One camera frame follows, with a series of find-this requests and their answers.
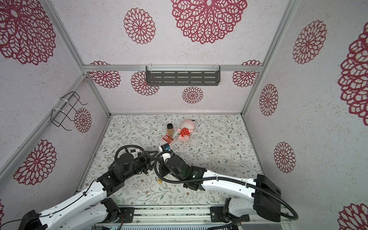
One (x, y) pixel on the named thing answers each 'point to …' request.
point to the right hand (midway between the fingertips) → (157, 157)
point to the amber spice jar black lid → (170, 130)
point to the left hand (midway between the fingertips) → (159, 155)
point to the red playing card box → (168, 139)
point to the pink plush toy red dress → (187, 126)
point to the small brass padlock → (159, 181)
